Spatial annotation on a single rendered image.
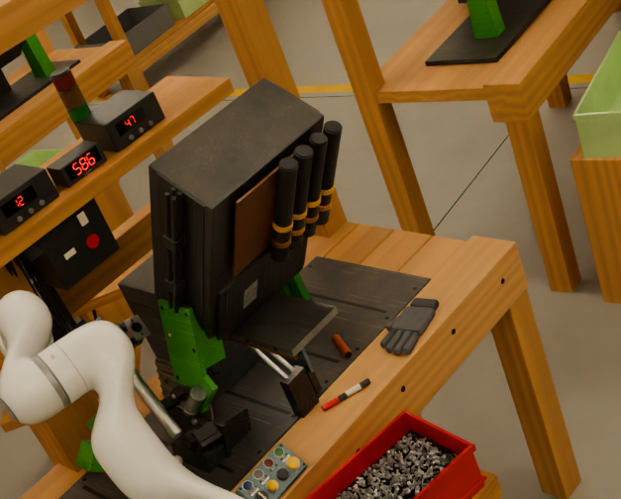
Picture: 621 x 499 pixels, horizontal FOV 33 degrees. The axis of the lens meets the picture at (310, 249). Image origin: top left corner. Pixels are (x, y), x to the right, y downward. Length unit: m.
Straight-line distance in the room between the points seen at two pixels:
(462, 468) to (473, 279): 0.64
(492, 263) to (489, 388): 1.09
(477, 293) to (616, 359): 1.15
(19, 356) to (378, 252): 1.42
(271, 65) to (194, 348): 0.91
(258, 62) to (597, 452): 1.60
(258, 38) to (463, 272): 0.83
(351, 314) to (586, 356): 1.27
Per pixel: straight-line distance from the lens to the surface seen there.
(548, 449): 3.19
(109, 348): 1.77
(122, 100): 2.58
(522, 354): 2.94
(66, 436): 2.67
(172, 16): 8.01
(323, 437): 2.41
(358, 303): 2.77
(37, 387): 1.76
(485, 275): 2.72
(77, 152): 2.46
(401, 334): 2.58
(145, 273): 2.59
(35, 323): 1.84
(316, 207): 2.29
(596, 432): 3.52
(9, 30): 2.45
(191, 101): 2.61
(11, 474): 4.48
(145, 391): 2.45
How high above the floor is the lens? 2.43
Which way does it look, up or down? 30 degrees down
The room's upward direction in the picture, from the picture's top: 22 degrees counter-clockwise
